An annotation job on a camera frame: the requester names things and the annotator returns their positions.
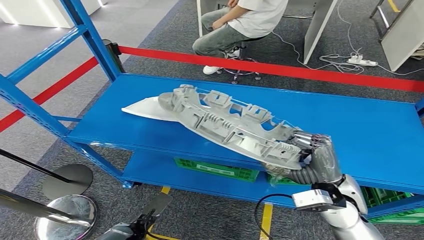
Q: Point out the grey plastic wheel hubcap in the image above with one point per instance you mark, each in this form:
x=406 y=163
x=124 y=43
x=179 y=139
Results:
x=238 y=142

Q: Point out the red barrier belt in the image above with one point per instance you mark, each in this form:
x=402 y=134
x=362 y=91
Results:
x=49 y=92
x=265 y=67

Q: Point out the grey metal frame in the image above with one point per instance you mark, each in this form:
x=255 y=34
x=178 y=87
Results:
x=383 y=18

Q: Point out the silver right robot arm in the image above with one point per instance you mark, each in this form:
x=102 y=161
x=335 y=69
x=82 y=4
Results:
x=348 y=218

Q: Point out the black stanchion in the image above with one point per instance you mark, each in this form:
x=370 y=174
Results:
x=69 y=179

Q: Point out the black stool with chrome base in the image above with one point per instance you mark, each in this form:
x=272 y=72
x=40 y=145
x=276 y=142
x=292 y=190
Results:
x=243 y=49

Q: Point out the white curved plastic part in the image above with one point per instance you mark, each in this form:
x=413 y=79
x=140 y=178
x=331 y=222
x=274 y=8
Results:
x=145 y=109

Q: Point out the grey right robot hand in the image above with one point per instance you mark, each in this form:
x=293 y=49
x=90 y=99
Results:
x=326 y=162

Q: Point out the green plastic crate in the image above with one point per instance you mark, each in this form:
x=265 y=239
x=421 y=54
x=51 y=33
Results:
x=278 y=180
x=404 y=218
x=384 y=197

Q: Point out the yellow floor tape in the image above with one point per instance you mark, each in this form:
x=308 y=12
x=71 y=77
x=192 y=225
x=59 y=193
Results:
x=266 y=222
x=165 y=190

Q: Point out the white board panel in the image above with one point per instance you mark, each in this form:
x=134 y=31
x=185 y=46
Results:
x=404 y=36

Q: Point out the black barrier post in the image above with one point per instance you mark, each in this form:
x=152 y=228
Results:
x=116 y=59

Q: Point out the green crate with white label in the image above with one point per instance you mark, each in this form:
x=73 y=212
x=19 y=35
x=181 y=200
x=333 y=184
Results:
x=215 y=169

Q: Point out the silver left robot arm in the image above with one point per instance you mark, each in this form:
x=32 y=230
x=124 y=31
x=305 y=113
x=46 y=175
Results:
x=116 y=232

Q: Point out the person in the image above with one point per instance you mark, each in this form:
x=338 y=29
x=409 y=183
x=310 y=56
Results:
x=251 y=20

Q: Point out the blue metal shelf rack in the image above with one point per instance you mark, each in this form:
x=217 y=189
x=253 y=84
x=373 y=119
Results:
x=364 y=132

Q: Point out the beige cardboard stack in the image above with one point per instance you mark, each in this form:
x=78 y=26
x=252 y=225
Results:
x=418 y=52

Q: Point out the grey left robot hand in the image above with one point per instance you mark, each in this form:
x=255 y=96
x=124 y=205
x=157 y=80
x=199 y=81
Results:
x=157 y=203

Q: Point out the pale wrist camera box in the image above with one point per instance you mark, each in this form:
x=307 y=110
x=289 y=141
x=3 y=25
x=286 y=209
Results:
x=311 y=200

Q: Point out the white power strip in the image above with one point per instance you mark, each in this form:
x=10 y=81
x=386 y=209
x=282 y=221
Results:
x=361 y=61

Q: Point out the chrome stanchion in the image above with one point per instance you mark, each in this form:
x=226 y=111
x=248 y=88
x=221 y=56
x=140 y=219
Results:
x=66 y=215

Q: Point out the white display counter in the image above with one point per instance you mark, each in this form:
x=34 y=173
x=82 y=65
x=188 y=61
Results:
x=39 y=13

